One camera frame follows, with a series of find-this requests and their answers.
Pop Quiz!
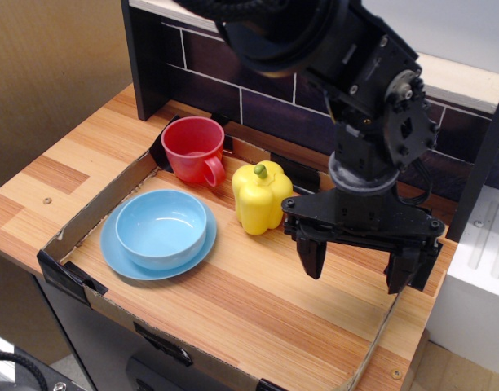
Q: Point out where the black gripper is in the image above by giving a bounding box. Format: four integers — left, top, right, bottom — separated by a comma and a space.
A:
281, 188, 445, 294

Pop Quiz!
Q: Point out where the light blue bowl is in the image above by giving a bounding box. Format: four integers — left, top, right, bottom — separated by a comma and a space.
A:
115, 190, 207, 270

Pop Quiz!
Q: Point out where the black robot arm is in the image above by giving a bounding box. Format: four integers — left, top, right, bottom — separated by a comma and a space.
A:
183, 1, 444, 294

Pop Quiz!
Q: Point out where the light blue plate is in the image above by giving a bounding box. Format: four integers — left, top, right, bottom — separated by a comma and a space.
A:
100, 200, 217, 280

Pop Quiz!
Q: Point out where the yellow toy bell pepper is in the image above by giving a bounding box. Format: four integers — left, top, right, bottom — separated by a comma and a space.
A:
232, 160, 293, 235

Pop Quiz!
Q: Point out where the white block with rails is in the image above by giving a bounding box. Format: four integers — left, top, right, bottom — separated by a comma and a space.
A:
426, 187, 499, 373

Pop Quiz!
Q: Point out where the red plastic cup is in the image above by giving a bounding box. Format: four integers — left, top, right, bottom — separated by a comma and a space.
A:
161, 116, 226, 187

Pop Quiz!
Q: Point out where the cardboard tray border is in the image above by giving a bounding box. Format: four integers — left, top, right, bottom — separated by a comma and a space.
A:
38, 151, 433, 390

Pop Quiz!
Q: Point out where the dark brick backsplash shelf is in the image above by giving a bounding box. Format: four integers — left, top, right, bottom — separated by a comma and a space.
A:
121, 1, 499, 230

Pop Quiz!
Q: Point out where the black braided cable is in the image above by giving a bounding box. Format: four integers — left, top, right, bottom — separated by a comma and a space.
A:
0, 351, 51, 391

